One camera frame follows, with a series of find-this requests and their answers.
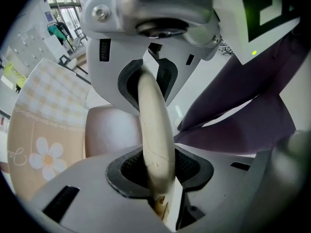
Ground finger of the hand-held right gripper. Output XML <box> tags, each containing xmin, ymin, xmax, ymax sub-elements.
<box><xmin>87</xmin><ymin>34</ymin><xmax>149</xmax><ymax>116</ymax></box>
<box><xmin>149</xmin><ymin>42</ymin><xmax>202</xmax><ymax>106</ymax></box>

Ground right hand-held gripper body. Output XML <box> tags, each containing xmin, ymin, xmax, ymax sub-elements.
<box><xmin>79</xmin><ymin>0</ymin><xmax>301</xmax><ymax>65</ymax></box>

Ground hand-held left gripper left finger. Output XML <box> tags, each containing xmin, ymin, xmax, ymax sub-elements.
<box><xmin>31</xmin><ymin>146</ymin><xmax>171</xmax><ymax>233</ymax></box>

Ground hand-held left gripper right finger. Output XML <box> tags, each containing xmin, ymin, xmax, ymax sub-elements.
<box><xmin>175</xmin><ymin>146</ymin><xmax>257</xmax><ymax>232</ymax></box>

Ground wooden chair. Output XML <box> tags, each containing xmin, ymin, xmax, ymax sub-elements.
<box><xmin>84</xmin><ymin>64</ymin><xmax>185</xmax><ymax>229</ymax></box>

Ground grey chair with black legs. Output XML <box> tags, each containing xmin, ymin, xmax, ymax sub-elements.
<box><xmin>57</xmin><ymin>54</ymin><xmax>92</xmax><ymax>84</ymax></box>

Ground table with checkered cloth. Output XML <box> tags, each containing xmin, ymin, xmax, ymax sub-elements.
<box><xmin>7</xmin><ymin>58</ymin><xmax>93</xmax><ymax>201</ymax></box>

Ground green garment on coat rack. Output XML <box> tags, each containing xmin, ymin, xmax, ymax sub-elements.
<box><xmin>47</xmin><ymin>20</ymin><xmax>73</xmax><ymax>50</ymax></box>

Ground checked beige tablecloth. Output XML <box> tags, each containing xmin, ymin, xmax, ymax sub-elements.
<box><xmin>7</xmin><ymin>58</ymin><xmax>93</xmax><ymax>201</ymax></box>

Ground person's dark trousers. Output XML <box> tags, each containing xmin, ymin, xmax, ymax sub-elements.
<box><xmin>173</xmin><ymin>32</ymin><xmax>303</xmax><ymax>155</ymax></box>

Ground grey lockers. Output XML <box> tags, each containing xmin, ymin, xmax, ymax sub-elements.
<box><xmin>4</xmin><ymin>25</ymin><xmax>53</xmax><ymax>70</ymax></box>

